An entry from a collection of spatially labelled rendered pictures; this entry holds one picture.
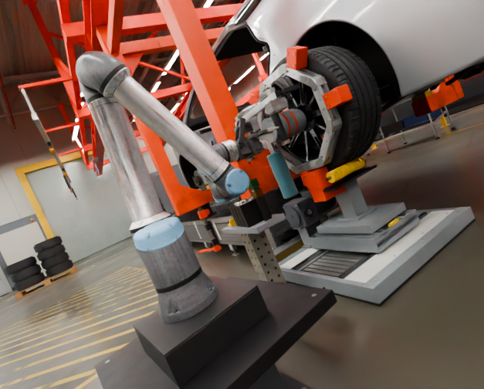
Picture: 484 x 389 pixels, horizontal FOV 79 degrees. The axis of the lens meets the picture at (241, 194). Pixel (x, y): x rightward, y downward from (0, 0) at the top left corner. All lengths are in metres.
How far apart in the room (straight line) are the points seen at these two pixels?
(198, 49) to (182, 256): 1.52
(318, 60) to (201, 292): 1.14
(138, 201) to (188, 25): 1.41
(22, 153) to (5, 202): 2.04
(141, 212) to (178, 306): 0.35
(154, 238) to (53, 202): 13.38
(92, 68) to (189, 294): 0.71
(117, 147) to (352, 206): 1.23
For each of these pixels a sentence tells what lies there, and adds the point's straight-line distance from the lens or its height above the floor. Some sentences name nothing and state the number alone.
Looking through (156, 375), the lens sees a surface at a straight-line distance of 0.96.
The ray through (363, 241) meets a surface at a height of 0.15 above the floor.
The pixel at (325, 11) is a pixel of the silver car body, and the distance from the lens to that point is 1.90.
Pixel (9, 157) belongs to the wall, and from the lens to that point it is 14.70.
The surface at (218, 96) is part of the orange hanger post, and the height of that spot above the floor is 1.22.
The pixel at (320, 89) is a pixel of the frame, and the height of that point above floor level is 0.91.
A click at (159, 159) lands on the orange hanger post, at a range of 3.79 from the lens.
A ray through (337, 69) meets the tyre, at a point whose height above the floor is 0.97.
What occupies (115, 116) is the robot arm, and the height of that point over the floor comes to 1.05.
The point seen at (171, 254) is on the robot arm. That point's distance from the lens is 0.88.
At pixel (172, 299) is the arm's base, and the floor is 0.45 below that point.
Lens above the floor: 0.71
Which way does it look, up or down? 4 degrees down
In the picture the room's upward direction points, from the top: 23 degrees counter-clockwise
